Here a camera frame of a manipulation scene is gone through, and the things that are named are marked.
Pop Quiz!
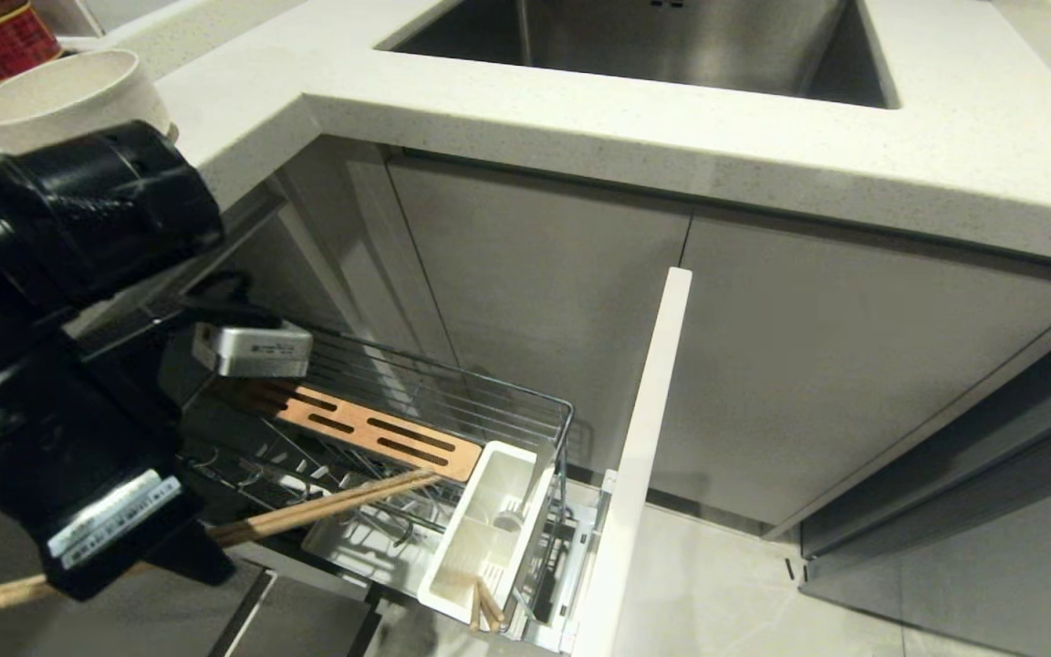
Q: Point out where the white drawer front panel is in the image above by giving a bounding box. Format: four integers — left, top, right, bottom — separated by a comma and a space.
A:
569, 266, 693, 657

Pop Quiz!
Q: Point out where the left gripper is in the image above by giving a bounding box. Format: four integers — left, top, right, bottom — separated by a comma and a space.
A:
0, 347, 236, 605

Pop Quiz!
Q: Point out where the wooden slotted knife holder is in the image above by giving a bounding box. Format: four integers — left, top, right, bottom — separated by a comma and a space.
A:
215, 379, 484, 483

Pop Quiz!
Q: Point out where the white plastic utensil caddy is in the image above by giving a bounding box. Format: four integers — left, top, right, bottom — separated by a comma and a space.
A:
417, 441, 556, 627

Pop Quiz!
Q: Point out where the dark grey appliance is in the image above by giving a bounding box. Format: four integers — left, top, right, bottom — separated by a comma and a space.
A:
797, 308, 1051, 657

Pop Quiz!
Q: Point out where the wire pull-out dish rack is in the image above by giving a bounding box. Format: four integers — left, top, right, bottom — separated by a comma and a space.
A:
177, 321, 616, 654

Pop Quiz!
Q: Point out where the cream bowl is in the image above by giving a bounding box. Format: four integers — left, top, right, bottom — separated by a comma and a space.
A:
0, 49, 178, 156

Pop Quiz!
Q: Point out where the grey cabinet door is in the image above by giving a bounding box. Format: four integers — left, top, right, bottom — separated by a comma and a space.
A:
651, 208, 1051, 528
387, 153, 692, 498

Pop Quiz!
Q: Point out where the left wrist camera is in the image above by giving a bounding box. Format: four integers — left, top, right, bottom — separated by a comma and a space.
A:
159, 274, 315, 404

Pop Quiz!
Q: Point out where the white drip tray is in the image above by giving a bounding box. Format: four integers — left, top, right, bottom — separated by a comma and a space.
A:
301, 506, 453, 596

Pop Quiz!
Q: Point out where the stainless steel sink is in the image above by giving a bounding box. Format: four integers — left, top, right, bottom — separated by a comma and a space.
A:
378, 0, 900, 110

